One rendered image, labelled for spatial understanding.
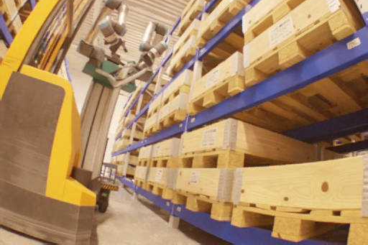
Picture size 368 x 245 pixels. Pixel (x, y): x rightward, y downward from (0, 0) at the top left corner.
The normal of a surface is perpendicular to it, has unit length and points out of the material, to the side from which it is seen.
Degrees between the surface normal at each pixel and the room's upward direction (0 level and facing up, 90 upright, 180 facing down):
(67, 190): 90
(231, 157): 90
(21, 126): 90
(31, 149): 90
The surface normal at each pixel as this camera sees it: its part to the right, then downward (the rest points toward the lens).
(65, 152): 0.42, -0.26
